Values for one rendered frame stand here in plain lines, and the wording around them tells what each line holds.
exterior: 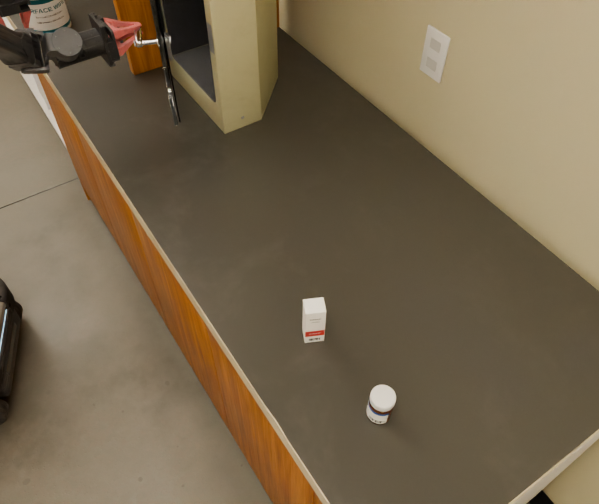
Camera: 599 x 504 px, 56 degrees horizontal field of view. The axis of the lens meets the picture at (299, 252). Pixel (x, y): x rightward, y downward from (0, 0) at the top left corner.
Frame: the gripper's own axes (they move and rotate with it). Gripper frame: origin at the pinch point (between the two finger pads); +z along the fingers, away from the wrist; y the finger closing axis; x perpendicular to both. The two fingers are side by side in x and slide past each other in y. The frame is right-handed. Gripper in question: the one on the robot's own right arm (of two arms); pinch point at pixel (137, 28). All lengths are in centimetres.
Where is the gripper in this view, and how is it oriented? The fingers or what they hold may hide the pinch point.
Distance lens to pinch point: 143.2
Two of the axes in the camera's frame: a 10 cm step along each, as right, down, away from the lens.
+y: 0.1, -6.3, -7.8
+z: 8.3, -4.4, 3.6
